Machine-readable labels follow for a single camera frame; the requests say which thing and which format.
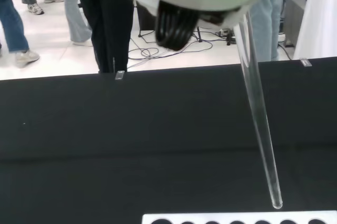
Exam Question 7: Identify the white test tube rack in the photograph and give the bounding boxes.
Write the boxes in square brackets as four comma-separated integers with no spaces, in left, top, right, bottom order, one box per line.
[142,210,337,224]

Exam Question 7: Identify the grey cabinet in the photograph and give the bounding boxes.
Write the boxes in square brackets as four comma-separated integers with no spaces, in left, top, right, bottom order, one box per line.
[283,0,309,47]

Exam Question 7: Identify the white hanging curtain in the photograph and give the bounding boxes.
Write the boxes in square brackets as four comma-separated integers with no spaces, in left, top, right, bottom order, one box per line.
[293,0,337,60]

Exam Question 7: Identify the black bench cloth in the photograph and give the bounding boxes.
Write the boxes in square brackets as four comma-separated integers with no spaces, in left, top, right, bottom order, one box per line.
[0,56,337,224]

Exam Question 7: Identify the black floor cable tangle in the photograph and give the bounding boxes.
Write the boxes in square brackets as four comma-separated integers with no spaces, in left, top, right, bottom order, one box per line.
[128,30,237,62]

